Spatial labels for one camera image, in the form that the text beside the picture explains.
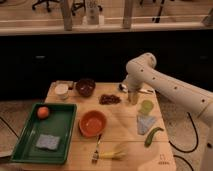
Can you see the orange red bowl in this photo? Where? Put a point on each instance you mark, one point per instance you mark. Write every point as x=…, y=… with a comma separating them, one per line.
x=92, y=123

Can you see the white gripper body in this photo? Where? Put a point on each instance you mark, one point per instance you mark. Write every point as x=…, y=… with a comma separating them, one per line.
x=132, y=84

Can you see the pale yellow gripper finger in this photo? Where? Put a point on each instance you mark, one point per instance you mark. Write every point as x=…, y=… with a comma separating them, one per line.
x=133, y=97

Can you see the yellow handled fork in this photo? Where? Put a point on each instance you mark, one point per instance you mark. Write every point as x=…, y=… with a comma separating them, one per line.
x=116, y=154

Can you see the green chili pepper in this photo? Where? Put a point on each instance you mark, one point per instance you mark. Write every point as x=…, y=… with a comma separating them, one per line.
x=150, y=136

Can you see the light green cup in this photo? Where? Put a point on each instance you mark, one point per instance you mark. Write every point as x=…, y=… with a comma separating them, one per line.
x=146, y=107

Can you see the white cup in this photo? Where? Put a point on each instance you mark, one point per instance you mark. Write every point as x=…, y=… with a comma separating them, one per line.
x=61, y=90

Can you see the light blue cloth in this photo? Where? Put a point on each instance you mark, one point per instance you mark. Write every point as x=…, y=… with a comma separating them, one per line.
x=144, y=124

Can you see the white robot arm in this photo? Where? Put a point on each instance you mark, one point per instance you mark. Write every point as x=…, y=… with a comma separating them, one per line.
x=195, y=100

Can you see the green plastic tray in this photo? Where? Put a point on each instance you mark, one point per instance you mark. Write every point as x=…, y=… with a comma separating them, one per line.
x=60, y=123

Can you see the blue grey sponge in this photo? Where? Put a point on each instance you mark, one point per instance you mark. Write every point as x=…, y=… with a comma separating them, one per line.
x=49, y=142

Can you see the orange fruit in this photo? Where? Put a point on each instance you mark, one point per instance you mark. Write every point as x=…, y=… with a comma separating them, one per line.
x=43, y=112

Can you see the dark maroon bowl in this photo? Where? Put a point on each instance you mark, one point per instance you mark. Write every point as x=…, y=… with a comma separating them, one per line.
x=85, y=87

